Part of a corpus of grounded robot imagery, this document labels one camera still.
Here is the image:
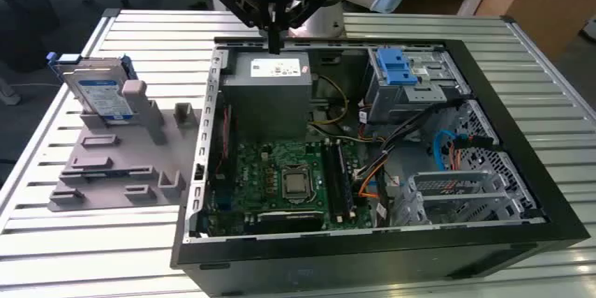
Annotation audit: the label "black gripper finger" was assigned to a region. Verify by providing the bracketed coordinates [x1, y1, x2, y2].
[274, 0, 329, 55]
[214, 0, 277, 55]

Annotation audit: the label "hard disk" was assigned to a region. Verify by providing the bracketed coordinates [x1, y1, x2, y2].
[46, 52, 139, 126]

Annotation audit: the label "metal disk bay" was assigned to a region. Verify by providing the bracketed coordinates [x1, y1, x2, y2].
[391, 170, 537, 225]

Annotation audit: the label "blue drive latch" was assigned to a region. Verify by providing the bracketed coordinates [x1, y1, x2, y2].
[377, 47, 421, 86]

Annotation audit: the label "grey power supply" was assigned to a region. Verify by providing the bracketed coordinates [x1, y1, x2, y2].
[222, 52, 314, 144]

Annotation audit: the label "metal optical drive cage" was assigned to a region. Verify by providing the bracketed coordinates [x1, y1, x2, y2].
[366, 46, 471, 124]

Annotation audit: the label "green motherboard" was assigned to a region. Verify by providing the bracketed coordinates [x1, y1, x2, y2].
[205, 139, 374, 236]

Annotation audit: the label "black RAM stick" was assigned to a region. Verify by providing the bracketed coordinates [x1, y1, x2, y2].
[335, 140, 359, 217]

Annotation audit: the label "silver CPU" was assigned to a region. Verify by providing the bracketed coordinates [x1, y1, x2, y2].
[283, 172, 311, 197]

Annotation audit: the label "grey parts rack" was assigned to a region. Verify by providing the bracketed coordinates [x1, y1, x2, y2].
[49, 80, 206, 214]

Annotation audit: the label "white table leg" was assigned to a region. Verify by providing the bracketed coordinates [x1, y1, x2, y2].
[0, 74, 23, 106]

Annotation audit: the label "black graphics card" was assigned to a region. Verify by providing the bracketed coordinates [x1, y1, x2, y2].
[245, 209, 326, 234]

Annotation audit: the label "black PC case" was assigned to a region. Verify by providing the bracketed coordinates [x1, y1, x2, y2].
[170, 36, 593, 297]

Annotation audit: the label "yellow wires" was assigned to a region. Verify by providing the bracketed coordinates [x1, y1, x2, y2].
[310, 74, 351, 126]

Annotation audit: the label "red wire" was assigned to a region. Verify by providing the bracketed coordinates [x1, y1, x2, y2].
[222, 105, 234, 159]

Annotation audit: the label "black cable bundle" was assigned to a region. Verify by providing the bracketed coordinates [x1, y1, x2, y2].
[354, 98, 467, 180]

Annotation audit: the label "blue data wire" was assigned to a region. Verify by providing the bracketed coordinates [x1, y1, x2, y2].
[433, 130, 467, 173]

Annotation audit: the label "orange black power wire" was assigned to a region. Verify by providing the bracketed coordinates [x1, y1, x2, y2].
[450, 133, 495, 173]

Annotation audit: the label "orange wires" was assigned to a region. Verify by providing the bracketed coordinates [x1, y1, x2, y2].
[358, 163, 391, 201]

